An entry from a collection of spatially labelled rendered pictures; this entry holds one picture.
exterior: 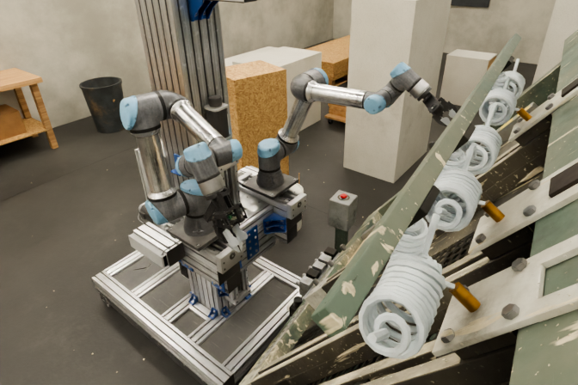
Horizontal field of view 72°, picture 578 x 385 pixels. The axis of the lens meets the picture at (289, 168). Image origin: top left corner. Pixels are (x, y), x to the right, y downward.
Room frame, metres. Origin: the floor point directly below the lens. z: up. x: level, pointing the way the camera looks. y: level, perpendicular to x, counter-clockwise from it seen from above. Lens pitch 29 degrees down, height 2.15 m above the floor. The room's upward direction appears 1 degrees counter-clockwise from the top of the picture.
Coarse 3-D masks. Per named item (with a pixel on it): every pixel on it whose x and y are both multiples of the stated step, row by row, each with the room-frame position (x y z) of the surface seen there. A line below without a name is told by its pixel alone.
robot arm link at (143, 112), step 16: (144, 96) 1.42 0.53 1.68; (160, 96) 1.44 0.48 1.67; (128, 112) 1.35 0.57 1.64; (144, 112) 1.38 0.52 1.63; (160, 112) 1.41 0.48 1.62; (128, 128) 1.36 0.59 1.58; (144, 128) 1.37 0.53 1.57; (144, 144) 1.37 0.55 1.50; (160, 144) 1.41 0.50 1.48; (144, 160) 1.37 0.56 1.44; (160, 160) 1.38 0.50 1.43; (160, 176) 1.36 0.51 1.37; (160, 192) 1.35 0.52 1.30; (176, 192) 1.40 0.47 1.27; (160, 208) 1.33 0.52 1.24; (176, 208) 1.35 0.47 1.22; (160, 224) 1.32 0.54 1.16
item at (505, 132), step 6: (528, 108) 1.23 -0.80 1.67; (534, 108) 1.22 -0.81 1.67; (516, 114) 1.28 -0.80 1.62; (516, 120) 1.24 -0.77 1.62; (504, 126) 1.26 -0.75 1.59; (510, 126) 1.25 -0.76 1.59; (498, 132) 1.26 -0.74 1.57; (504, 132) 1.25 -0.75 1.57; (510, 132) 1.25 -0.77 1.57; (504, 138) 1.25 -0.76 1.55; (480, 144) 1.30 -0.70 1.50; (480, 156) 1.29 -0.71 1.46; (372, 228) 1.49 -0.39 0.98; (366, 234) 1.51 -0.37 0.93
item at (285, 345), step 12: (372, 216) 1.71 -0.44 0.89; (360, 228) 1.67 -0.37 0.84; (360, 240) 1.51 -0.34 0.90; (348, 252) 1.42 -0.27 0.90; (336, 264) 1.35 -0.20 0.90; (300, 312) 1.08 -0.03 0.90; (312, 312) 1.09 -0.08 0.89; (300, 324) 1.03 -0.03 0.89; (276, 336) 1.03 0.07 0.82; (288, 336) 0.97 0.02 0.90; (276, 348) 0.92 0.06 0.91; (288, 348) 0.93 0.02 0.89; (264, 360) 0.88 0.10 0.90
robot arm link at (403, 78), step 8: (400, 64) 1.58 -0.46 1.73; (392, 72) 1.58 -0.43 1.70; (400, 72) 1.57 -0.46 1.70; (408, 72) 1.56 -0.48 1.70; (392, 80) 1.59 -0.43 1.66; (400, 80) 1.56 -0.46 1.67; (408, 80) 1.55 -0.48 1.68; (416, 80) 1.54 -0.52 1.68; (400, 88) 1.57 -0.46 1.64; (408, 88) 1.55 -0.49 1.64
